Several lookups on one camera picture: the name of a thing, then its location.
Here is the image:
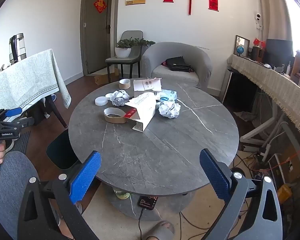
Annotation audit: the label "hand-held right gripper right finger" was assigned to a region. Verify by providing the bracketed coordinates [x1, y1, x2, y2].
[199, 149, 283, 240]

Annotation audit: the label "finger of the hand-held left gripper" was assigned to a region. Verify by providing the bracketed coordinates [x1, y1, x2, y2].
[0, 107, 23, 118]
[0, 117, 35, 130]

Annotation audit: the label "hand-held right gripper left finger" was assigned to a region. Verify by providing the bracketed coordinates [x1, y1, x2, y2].
[17, 151, 102, 240]

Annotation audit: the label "black waste bin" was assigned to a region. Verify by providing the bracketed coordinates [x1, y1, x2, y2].
[46, 129, 78, 170]

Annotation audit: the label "white paper ball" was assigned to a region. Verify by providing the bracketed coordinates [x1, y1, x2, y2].
[110, 90, 130, 107]
[158, 101, 181, 119]

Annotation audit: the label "grey striped doormat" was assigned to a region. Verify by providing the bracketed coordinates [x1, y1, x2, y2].
[5, 130, 31, 155]

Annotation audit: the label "pale green patterned tablecloth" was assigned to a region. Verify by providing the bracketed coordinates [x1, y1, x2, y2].
[0, 49, 72, 113]

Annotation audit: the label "dark wooden table leg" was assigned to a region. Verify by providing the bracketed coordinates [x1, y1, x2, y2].
[44, 96, 68, 128]

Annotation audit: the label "person's grey shorts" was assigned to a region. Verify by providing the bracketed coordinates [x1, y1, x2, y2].
[0, 151, 39, 240]

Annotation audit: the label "steel electric kettle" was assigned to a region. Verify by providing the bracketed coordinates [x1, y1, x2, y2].
[9, 33, 28, 63]

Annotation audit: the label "squashed brown tape roll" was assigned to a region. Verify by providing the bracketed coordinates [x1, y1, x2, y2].
[104, 107, 127, 124]

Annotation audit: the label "round grey marble table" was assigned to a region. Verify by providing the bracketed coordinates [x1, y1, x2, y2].
[68, 78, 240, 222]

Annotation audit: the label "black smartphone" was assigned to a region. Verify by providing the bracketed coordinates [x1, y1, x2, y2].
[138, 195, 158, 210]

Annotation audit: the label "grey slipper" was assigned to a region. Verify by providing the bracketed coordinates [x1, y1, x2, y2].
[146, 220, 175, 240]

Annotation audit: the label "white and red paper box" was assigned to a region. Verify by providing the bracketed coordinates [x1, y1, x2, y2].
[124, 92, 157, 132]

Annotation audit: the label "brown cardboard box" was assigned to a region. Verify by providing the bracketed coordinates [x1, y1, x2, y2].
[94, 69, 119, 85]

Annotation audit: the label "blue tissue packet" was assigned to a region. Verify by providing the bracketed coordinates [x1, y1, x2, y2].
[155, 89, 177, 102]

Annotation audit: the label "flattened white carton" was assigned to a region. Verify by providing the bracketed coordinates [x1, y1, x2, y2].
[133, 77, 163, 92]

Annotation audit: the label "beige fringed cloth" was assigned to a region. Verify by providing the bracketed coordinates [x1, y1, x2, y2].
[227, 54, 300, 142]

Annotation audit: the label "grey door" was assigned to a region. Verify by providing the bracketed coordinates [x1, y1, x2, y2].
[81, 0, 113, 76]

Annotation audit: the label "grey armchair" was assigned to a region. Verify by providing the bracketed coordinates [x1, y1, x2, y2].
[142, 42, 212, 90]

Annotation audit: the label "black handbag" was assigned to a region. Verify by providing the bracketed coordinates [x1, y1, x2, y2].
[166, 56, 193, 72]

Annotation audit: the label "potted plant in white pot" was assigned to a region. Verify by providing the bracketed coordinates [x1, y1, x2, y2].
[114, 37, 155, 58]

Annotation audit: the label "grey dining chair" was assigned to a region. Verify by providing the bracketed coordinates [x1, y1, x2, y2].
[105, 30, 143, 80]

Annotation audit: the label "red diamond door sticker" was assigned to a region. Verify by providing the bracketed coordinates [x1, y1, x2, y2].
[94, 0, 107, 13]

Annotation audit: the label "framed picture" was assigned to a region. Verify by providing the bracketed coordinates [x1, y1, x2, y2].
[234, 35, 250, 58]

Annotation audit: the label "black monitor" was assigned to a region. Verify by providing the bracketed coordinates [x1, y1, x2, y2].
[265, 39, 294, 67]

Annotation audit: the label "small red flags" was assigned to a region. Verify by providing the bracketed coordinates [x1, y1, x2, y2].
[252, 38, 267, 48]

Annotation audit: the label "white desk frame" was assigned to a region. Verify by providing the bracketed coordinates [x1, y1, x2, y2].
[240, 110, 287, 147]

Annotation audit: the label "black charging cable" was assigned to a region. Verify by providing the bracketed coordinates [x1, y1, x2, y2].
[138, 209, 145, 240]

